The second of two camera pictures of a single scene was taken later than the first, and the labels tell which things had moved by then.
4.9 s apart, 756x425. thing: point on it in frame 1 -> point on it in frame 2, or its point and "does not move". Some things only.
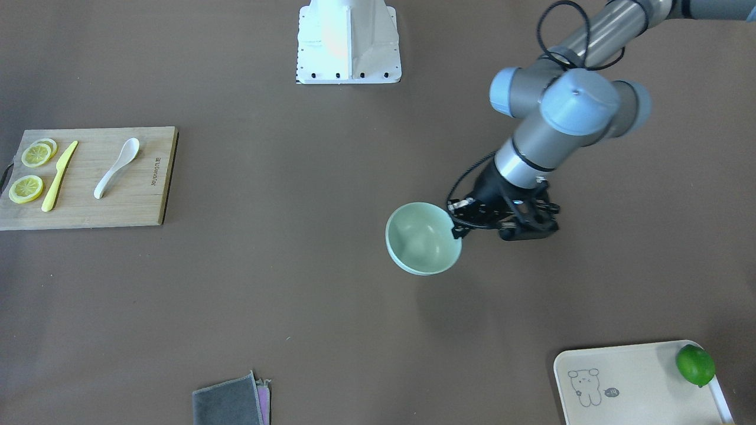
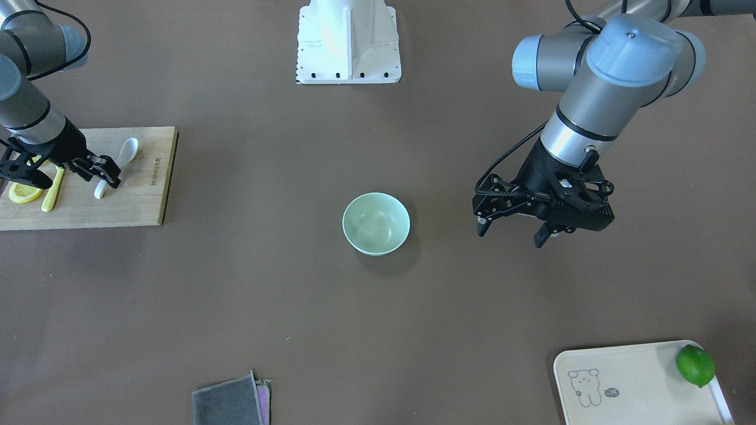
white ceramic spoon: x=130 y=150 does not move
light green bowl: x=420 y=239 -> x=375 y=224
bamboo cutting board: x=96 y=177 does not move
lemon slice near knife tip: x=25 y=189 does not move
